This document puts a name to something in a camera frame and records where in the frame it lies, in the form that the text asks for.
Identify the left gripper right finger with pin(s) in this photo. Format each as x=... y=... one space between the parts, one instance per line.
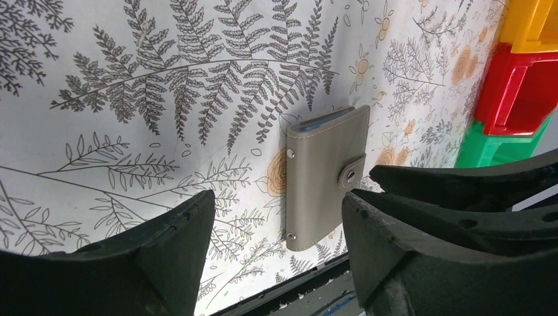
x=400 y=270

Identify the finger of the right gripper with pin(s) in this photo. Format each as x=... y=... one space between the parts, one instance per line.
x=493 y=188

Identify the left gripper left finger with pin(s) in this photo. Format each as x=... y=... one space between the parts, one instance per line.
x=154 y=268

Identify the grey card holder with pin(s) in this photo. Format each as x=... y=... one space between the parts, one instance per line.
x=325 y=158

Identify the green bin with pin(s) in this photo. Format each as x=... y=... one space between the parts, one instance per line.
x=480 y=150

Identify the red bin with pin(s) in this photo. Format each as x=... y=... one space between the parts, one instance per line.
x=519 y=92

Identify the yellow bin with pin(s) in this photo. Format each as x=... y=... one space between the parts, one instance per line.
x=530 y=26

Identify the floral table mat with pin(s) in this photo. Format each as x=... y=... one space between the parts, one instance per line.
x=113 y=112

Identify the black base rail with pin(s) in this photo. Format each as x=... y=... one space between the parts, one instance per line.
x=323 y=290

